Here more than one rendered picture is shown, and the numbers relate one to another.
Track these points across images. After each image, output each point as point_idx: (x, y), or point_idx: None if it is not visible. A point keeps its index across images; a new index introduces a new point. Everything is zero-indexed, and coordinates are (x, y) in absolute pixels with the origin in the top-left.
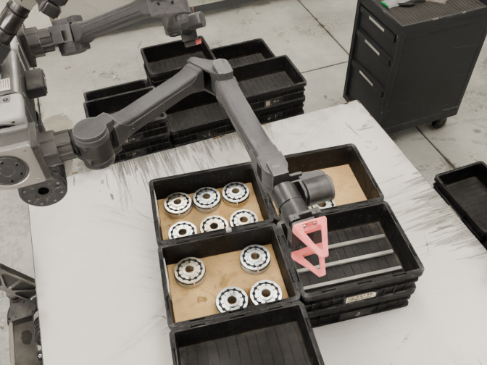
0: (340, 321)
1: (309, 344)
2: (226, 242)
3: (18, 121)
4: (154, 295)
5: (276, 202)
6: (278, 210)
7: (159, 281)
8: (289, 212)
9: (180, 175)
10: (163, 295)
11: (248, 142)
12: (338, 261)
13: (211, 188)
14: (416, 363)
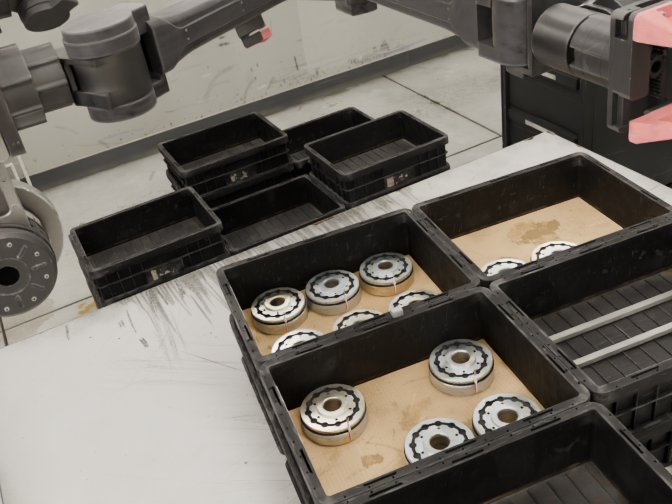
0: (669, 467)
1: (647, 485)
2: (396, 343)
3: None
4: (263, 493)
5: (554, 41)
6: (564, 55)
7: (268, 465)
8: (599, 33)
9: (275, 251)
10: (281, 490)
11: None
12: (632, 339)
13: (338, 271)
14: None
